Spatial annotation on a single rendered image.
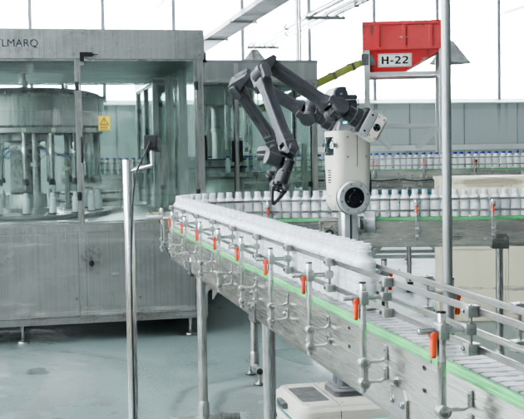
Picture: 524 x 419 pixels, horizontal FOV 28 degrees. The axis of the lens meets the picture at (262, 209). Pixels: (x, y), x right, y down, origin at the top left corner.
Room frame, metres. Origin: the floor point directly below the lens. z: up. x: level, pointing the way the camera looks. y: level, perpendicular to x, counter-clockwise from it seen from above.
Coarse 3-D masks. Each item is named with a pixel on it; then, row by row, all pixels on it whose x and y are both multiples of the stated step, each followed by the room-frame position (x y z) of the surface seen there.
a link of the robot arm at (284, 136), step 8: (264, 64) 4.52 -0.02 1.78; (264, 72) 4.50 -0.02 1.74; (264, 80) 4.52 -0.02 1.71; (264, 88) 4.51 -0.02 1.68; (272, 88) 4.52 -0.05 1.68; (264, 96) 4.50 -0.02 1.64; (272, 96) 4.50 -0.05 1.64; (264, 104) 4.51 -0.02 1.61; (272, 104) 4.48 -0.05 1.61; (272, 112) 4.47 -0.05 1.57; (280, 112) 4.48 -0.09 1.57; (272, 120) 4.47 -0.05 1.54; (280, 120) 4.46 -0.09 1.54; (280, 128) 4.44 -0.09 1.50; (288, 128) 4.46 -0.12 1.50; (280, 136) 4.43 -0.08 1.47; (288, 136) 4.43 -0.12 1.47; (280, 144) 4.44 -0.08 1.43; (288, 144) 4.41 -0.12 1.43
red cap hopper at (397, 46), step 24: (384, 24) 11.26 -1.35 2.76; (408, 24) 11.27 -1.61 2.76; (432, 24) 11.22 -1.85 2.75; (384, 48) 11.27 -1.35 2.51; (408, 48) 11.24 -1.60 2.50; (432, 48) 11.24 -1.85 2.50; (384, 72) 11.29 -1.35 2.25; (408, 72) 11.27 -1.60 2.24; (432, 72) 11.24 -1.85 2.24; (384, 144) 11.29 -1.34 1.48
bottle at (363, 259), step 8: (360, 248) 2.58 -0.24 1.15; (368, 248) 2.59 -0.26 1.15; (360, 256) 2.59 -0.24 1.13; (368, 256) 2.59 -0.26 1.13; (352, 264) 2.60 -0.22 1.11; (360, 264) 2.57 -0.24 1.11; (368, 264) 2.57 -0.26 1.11; (352, 272) 2.60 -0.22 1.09; (360, 280) 2.57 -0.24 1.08; (368, 280) 2.57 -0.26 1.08; (368, 288) 2.57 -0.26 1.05; (376, 288) 2.60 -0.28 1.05
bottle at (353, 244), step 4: (352, 244) 2.64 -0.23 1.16; (356, 244) 2.64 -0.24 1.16; (352, 248) 2.65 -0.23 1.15; (356, 248) 2.64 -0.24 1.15; (352, 252) 2.65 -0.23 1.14; (356, 252) 2.64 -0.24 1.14; (348, 256) 2.66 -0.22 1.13; (352, 256) 2.64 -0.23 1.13; (348, 260) 2.64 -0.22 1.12; (352, 260) 2.63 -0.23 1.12; (348, 272) 2.64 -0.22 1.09; (348, 276) 2.64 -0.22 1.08; (352, 276) 2.63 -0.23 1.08; (348, 280) 2.64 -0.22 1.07; (352, 280) 2.63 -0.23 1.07; (348, 284) 2.64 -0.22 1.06; (352, 284) 2.63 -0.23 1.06; (348, 288) 2.64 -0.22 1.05; (352, 288) 2.63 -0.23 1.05; (352, 292) 2.63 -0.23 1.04; (348, 304) 2.64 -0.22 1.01; (352, 304) 2.63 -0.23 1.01
